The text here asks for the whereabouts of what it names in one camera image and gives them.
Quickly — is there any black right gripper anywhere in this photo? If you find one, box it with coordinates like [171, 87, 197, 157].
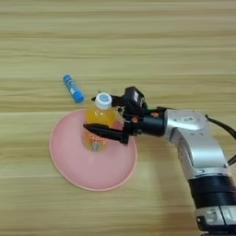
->
[82, 94, 169, 146]

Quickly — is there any orange juice bottle white cap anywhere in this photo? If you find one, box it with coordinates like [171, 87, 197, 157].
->
[80, 91, 119, 153]

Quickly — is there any blue glue stick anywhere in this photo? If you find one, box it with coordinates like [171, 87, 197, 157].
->
[62, 74, 85, 104]

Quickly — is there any pink round plate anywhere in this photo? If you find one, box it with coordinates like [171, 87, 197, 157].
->
[48, 108, 138, 193]

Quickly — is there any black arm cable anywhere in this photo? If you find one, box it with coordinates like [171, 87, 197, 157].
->
[205, 113, 236, 167]

